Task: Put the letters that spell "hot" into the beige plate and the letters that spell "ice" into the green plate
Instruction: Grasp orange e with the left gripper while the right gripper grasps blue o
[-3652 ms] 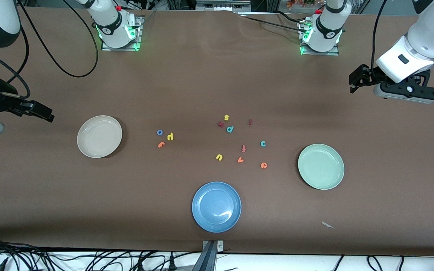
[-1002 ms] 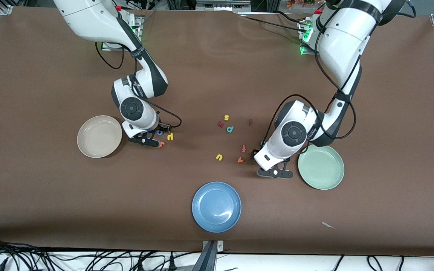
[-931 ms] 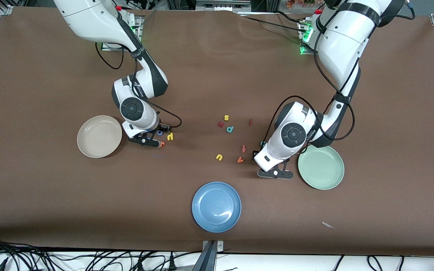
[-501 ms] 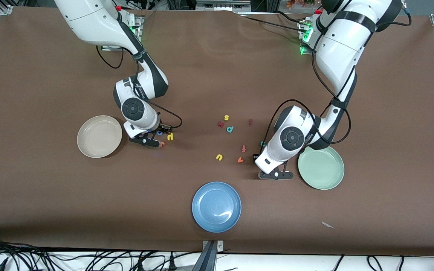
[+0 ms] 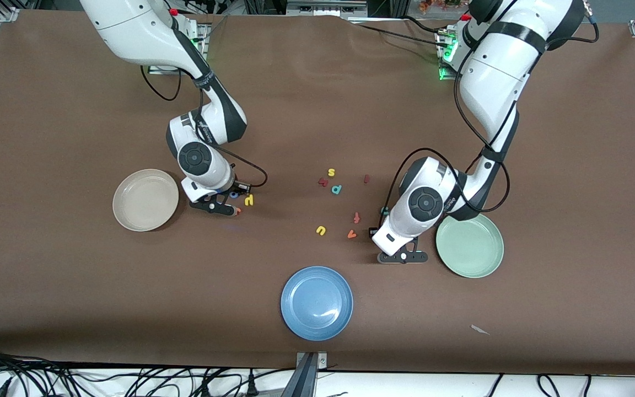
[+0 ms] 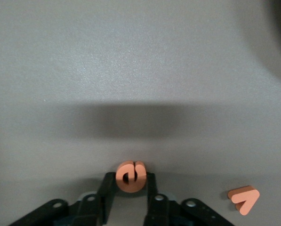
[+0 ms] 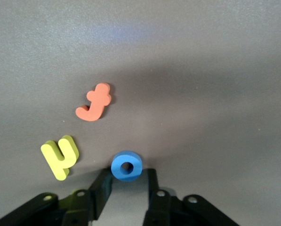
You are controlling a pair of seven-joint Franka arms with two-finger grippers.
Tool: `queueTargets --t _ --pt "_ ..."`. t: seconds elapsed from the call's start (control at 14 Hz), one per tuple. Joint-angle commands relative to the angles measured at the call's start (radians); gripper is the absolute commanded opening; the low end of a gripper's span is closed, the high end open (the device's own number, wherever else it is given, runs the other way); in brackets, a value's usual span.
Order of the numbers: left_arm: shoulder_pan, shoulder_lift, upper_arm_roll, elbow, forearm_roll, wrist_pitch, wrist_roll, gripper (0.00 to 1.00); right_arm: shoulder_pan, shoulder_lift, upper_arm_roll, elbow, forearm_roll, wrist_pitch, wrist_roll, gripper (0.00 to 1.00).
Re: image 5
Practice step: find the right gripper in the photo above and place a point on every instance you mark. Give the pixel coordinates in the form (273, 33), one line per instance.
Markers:
(238, 191)

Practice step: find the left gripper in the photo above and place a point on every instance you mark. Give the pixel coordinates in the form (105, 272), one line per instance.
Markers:
(376, 231)

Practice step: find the yellow letter h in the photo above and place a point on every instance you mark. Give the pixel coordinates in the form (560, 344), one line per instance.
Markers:
(251, 199)

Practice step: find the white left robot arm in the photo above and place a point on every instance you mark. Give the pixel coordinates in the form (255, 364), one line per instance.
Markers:
(494, 71)

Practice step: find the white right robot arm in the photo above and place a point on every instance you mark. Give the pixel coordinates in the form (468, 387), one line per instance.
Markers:
(130, 27)

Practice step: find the yellow letter u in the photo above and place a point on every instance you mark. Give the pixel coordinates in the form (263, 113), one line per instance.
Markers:
(322, 227)

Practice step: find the blue plate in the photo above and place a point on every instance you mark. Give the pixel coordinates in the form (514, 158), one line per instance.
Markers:
(317, 303)

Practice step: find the beige plate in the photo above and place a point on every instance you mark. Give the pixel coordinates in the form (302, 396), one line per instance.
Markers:
(145, 201)

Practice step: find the brown table cover sheet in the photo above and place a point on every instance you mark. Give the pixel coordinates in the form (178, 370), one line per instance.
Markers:
(295, 110)

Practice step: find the pale green plate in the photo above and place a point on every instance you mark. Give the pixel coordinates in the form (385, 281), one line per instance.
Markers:
(472, 248)

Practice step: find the small white paper scrap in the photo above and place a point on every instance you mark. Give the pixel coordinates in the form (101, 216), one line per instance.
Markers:
(478, 329)

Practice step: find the orange artificial leaves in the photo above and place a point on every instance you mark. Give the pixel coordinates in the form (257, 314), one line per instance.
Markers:
(439, 4)

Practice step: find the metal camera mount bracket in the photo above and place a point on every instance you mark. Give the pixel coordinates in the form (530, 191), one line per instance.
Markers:
(307, 380)

